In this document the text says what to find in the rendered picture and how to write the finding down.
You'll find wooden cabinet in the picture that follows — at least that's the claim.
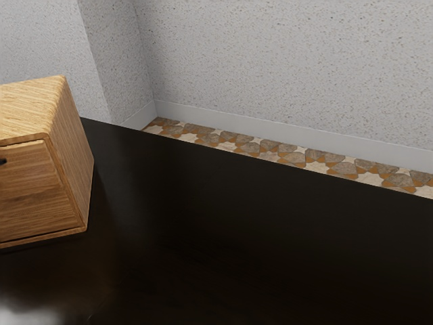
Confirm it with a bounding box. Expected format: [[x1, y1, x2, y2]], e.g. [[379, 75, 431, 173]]
[[0, 74, 95, 251]]

